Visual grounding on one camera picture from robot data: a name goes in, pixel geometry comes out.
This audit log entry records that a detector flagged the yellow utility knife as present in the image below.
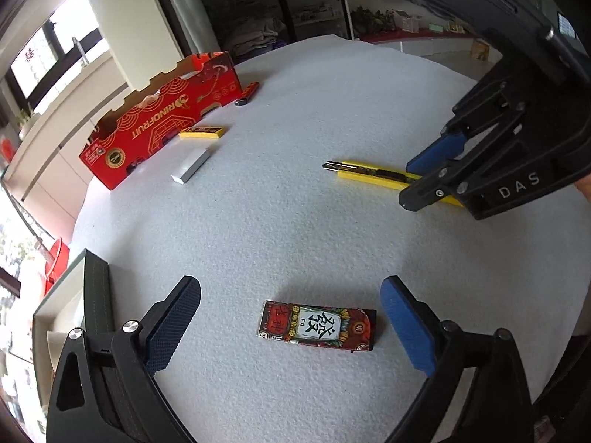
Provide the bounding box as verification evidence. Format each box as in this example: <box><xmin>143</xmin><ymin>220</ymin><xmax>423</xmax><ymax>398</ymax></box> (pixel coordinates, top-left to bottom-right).
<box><xmin>321</xmin><ymin>160</ymin><xmax>465</xmax><ymax>208</ymax></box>

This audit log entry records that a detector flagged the red patterned card box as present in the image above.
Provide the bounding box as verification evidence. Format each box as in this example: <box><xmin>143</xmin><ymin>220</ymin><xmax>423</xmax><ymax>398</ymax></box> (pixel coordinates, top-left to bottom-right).
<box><xmin>257</xmin><ymin>300</ymin><xmax>378</xmax><ymax>353</ymax></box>

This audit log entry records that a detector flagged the small white box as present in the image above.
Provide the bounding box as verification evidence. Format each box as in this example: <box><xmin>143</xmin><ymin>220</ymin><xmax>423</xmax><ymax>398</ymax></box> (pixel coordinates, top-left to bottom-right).
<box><xmin>171</xmin><ymin>148</ymin><xmax>211</xmax><ymax>185</ymax></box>

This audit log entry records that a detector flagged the grey shallow tray box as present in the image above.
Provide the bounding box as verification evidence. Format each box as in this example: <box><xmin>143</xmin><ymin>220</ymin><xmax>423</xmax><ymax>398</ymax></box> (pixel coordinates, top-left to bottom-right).
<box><xmin>32</xmin><ymin>249</ymin><xmax>114</xmax><ymax>411</ymax></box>

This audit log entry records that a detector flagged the red bucket with clear basin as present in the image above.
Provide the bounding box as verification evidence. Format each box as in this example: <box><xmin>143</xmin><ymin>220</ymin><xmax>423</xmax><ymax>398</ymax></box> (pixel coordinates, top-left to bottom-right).
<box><xmin>44</xmin><ymin>238</ymin><xmax>69</xmax><ymax>294</ymax></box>

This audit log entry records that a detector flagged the red lighter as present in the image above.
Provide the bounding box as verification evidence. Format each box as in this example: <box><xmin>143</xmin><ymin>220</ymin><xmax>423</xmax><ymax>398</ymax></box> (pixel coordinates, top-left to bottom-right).
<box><xmin>235</xmin><ymin>81</ymin><xmax>260</xmax><ymax>106</ymax></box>

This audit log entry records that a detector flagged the white balcony cabinet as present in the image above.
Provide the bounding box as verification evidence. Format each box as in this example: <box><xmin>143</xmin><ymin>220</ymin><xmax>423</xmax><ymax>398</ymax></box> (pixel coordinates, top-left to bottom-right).
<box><xmin>3</xmin><ymin>52</ymin><xmax>129</xmax><ymax>243</ymax></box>

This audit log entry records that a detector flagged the yellow blade case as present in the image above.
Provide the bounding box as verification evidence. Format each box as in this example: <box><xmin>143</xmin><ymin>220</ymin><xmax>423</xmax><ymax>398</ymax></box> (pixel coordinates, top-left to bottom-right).
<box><xmin>178</xmin><ymin>125</ymin><xmax>225</xmax><ymax>139</ymax></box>

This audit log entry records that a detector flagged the red cardboard fruit box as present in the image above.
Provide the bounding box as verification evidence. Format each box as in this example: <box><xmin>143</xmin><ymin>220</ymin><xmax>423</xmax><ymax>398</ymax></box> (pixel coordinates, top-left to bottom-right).
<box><xmin>79</xmin><ymin>52</ymin><xmax>242</xmax><ymax>190</ymax></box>

